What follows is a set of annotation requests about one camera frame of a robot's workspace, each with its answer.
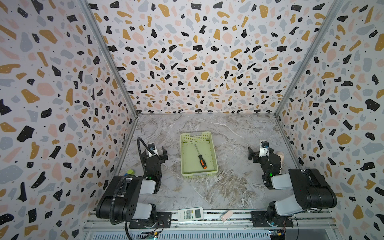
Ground orange black handled screwdriver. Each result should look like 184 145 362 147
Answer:
195 144 207 169

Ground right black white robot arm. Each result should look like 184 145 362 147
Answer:
248 141 337 226

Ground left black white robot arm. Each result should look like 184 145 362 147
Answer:
96 144 168 228

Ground beige wooden pestle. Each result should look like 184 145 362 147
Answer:
276 152 285 174

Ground green yellow toy cube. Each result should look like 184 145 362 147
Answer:
126 169 135 175

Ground light green plastic basket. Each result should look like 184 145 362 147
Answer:
180 132 218 179

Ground white remote control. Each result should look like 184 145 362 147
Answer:
178 207 204 223

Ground pink eraser block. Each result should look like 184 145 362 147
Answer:
220 210 233 223

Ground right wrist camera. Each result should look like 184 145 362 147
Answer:
259 141 270 157

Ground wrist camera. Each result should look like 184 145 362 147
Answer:
259 141 270 157
148 143 159 158

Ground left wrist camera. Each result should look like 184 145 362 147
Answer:
148 143 159 158

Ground black corrugated cable conduit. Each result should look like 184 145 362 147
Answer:
109 137 157 240

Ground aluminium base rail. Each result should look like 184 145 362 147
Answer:
80 208 340 240

